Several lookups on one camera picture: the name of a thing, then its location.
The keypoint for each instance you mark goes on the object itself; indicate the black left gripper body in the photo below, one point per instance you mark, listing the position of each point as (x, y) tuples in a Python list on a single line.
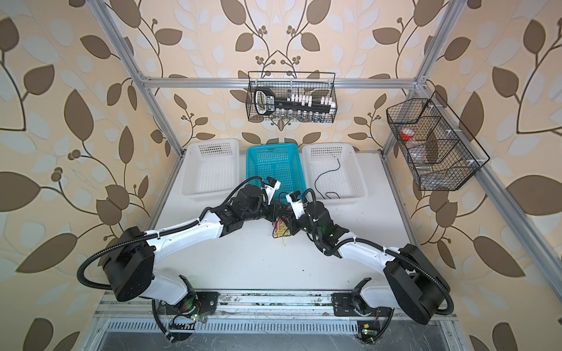
[(262, 210)]

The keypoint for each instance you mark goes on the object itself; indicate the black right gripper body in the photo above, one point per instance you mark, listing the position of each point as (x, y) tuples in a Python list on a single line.
[(304, 225)]

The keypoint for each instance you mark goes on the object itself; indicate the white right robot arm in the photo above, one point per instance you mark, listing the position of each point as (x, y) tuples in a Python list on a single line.
[(414, 284)]

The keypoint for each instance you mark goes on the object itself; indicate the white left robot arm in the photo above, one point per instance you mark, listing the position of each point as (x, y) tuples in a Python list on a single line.
[(128, 267)]

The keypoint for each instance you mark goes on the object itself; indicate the white plastic basket left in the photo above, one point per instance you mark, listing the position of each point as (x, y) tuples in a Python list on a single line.
[(211, 169)]

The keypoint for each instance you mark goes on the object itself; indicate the white plastic basket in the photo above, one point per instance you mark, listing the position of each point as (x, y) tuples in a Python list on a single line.
[(332, 171), (211, 169)]

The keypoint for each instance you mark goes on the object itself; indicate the teal plastic basket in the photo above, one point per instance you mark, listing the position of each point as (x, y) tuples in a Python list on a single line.
[(280, 162)]

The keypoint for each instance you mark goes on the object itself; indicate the white plastic basket right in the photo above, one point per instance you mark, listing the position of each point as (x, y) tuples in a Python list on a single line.
[(332, 171)]

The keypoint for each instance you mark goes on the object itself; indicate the black tool in basket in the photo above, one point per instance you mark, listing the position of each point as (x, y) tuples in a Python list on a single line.
[(267, 103)]

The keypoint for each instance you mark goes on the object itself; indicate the red object in basket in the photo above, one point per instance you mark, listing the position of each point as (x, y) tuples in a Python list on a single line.
[(407, 134)]

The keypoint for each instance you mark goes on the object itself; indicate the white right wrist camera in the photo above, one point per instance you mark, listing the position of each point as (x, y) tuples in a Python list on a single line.
[(295, 200)]

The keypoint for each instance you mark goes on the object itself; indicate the metal base rail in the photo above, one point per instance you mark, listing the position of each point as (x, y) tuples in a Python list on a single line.
[(248, 311)]

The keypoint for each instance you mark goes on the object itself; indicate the black wire basket back wall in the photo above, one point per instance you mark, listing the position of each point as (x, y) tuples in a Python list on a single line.
[(314, 83)]

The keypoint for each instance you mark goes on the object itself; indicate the black wire basket wall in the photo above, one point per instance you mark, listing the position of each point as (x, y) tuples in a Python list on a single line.
[(314, 83), (444, 153)]

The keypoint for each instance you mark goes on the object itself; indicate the black wire basket right wall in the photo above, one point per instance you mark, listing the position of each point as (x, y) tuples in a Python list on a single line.
[(444, 153)]

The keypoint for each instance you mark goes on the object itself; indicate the aluminium frame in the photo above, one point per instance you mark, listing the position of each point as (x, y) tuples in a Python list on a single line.
[(463, 101)]

